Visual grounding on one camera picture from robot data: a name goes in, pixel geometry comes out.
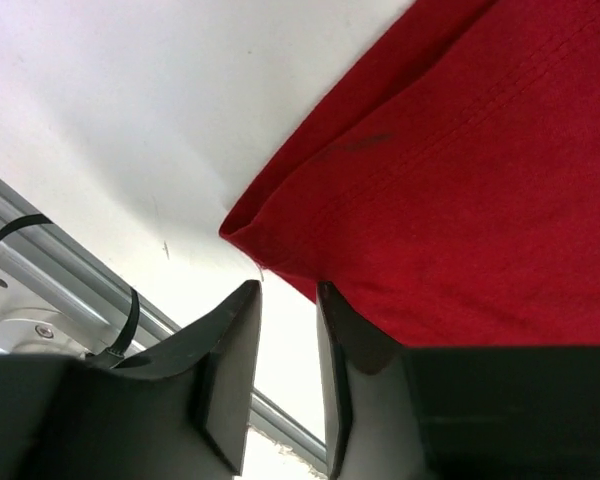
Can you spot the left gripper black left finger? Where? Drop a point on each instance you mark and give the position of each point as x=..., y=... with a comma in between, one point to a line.
x=178, y=410

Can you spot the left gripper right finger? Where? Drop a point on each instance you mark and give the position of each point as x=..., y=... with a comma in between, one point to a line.
x=397, y=412

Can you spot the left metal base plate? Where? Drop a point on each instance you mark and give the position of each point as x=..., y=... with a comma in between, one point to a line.
x=29, y=324

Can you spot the red shirt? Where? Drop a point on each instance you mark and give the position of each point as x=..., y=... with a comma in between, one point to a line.
x=449, y=184

